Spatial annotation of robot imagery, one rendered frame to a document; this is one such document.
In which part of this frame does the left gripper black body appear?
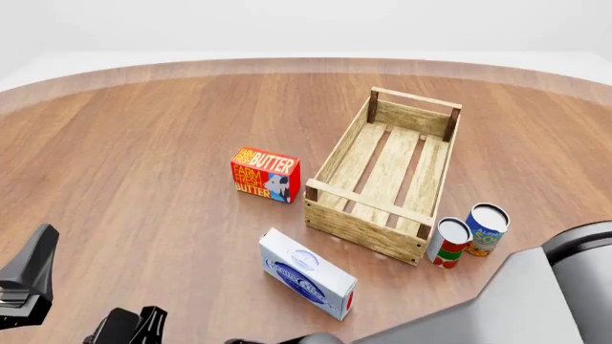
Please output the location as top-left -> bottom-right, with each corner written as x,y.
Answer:
0,285 -> 54,330

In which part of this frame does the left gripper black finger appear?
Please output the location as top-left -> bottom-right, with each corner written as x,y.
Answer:
0,224 -> 61,299
127,305 -> 169,344

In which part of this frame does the wooden slat tray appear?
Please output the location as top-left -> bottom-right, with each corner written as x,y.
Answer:
303,86 -> 464,267

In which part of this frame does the white cream cheese box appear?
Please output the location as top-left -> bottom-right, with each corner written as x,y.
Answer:
258,226 -> 359,323

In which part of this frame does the red butter box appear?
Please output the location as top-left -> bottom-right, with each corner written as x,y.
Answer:
229,145 -> 302,204

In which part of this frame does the red tomato tin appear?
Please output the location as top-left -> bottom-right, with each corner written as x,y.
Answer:
426,216 -> 474,269

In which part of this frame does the blue soup tin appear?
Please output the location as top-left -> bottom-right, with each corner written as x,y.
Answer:
465,202 -> 512,258

